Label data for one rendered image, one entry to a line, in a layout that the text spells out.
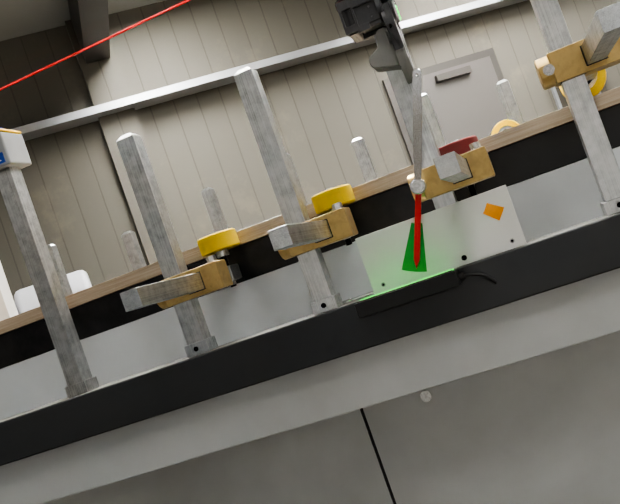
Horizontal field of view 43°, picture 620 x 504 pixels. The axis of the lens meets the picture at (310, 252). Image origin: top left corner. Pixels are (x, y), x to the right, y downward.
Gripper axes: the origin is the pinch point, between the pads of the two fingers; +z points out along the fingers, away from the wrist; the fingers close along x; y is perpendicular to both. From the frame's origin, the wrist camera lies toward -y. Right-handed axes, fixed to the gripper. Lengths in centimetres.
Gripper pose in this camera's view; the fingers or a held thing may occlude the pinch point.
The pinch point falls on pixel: (411, 73)
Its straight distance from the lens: 126.9
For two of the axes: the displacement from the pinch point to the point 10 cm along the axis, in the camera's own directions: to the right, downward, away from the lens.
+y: -9.1, 3.3, 2.6
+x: -2.5, 0.7, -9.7
